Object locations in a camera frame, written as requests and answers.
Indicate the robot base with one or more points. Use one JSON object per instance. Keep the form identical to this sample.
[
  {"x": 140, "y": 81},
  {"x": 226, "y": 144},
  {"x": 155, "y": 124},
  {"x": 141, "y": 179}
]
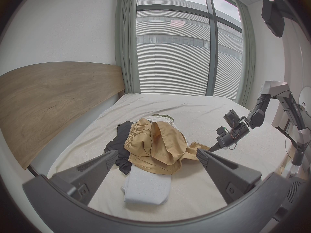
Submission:
[{"x": 298, "y": 158}]

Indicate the grey-green curtain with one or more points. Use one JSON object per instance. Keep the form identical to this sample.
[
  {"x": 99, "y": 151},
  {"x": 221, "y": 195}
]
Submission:
[
  {"x": 126, "y": 45},
  {"x": 247, "y": 57}
]

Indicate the pale grey garment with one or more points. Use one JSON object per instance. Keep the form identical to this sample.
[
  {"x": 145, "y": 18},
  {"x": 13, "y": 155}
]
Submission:
[{"x": 148, "y": 188}]

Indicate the black garment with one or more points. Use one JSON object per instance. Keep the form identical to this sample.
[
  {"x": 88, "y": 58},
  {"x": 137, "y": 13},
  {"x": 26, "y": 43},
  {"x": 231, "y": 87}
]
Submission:
[{"x": 119, "y": 139}]

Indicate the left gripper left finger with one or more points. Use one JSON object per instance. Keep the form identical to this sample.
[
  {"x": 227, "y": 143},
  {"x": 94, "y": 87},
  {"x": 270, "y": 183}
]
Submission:
[{"x": 94, "y": 171}]

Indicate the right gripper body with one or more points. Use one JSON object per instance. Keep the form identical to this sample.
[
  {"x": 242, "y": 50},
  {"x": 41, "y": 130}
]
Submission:
[{"x": 232, "y": 137}]

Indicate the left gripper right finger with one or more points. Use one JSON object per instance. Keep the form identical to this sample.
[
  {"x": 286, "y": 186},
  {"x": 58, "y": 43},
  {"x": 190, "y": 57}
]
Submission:
[{"x": 223, "y": 173}]

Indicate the white garment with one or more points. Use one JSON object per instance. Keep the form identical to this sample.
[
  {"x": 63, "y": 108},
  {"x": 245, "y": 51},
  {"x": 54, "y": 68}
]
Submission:
[{"x": 167, "y": 124}]

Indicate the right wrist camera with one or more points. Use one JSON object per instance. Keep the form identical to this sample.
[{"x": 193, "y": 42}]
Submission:
[{"x": 221, "y": 131}]

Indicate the bed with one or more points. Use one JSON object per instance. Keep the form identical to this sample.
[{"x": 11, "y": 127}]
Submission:
[{"x": 194, "y": 110}]

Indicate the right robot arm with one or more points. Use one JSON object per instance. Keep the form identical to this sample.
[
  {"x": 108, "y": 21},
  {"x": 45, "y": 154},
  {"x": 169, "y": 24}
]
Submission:
[{"x": 257, "y": 116}]

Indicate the green garment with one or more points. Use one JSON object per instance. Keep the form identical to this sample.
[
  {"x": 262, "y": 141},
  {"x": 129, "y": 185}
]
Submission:
[{"x": 165, "y": 116}]

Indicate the window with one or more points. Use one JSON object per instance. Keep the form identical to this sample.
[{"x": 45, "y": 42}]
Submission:
[{"x": 170, "y": 69}]

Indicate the tan shorts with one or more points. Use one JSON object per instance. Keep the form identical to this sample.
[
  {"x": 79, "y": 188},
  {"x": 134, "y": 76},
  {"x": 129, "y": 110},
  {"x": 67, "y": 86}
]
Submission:
[{"x": 160, "y": 149}]

